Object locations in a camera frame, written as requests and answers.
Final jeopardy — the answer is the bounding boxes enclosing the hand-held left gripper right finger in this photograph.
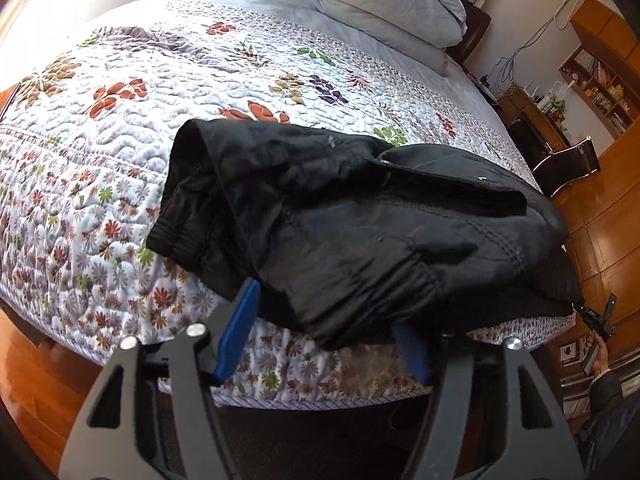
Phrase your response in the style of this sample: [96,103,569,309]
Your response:
[392,322,586,480]

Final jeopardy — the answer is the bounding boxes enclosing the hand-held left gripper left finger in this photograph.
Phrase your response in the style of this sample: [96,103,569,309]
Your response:
[59,279,262,480]

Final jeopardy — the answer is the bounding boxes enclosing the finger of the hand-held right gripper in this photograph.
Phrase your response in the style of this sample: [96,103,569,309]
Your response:
[574,294,619,376]

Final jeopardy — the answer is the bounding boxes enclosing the black jacket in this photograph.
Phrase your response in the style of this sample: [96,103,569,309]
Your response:
[146,118,585,352]

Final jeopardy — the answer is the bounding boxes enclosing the person's right forearm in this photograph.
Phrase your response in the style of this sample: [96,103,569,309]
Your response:
[574,369,640,463]

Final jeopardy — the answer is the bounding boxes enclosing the person's right hand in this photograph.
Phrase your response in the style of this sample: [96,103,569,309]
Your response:
[592,339,611,377]

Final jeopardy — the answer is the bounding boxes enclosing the floral quilted bedspread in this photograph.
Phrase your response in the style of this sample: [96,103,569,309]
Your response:
[0,0,581,408]

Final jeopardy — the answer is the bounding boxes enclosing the wooden desk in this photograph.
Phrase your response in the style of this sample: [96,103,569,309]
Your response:
[497,86,572,157]

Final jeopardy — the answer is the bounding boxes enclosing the wooden bookshelf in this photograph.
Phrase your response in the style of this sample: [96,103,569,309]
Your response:
[559,0,640,137]

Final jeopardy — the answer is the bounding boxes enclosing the dark brown headboard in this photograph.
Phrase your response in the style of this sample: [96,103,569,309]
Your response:
[445,0,493,67]

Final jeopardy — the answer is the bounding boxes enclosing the black chair with chrome frame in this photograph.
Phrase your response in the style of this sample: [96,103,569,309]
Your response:
[531,136,601,199]

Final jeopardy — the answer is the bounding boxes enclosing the white wall cables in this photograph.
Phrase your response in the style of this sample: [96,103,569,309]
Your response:
[492,0,592,97]

